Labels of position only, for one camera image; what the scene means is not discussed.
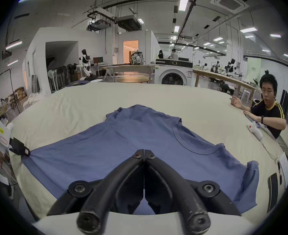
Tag round wooden table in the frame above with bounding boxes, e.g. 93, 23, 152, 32
115, 72, 151, 84

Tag white hand controller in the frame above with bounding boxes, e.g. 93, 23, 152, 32
247, 124, 263, 141

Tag grey patterned backpack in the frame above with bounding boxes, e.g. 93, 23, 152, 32
130, 51, 145, 65

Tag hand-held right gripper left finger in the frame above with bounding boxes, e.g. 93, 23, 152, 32
47, 149, 145, 235

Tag black phone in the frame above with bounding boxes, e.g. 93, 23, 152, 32
267, 173, 280, 213

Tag white washing machine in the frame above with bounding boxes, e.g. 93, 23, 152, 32
154, 58, 194, 86

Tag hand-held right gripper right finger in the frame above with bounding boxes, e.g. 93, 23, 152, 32
144, 150, 242, 235

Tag thin white cable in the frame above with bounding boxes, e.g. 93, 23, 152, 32
260, 139, 280, 161

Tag blue t-shirt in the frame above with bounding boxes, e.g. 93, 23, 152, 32
21, 104, 260, 216

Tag white paper card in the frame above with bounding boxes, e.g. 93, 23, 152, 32
278, 152, 288, 191

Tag bed with beige sheet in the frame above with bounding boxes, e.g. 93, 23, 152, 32
9, 82, 288, 223

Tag white table with metal legs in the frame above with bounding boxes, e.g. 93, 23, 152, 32
102, 64, 156, 82

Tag white standing fan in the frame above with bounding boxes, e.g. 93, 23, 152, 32
47, 70, 59, 93

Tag white and black humanoid robot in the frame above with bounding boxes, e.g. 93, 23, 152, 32
78, 49, 96, 78

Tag desk with black monitor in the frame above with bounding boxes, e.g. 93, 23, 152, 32
90, 57, 111, 78

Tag long wooden table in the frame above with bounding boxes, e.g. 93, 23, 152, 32
192, 68, 261, 100

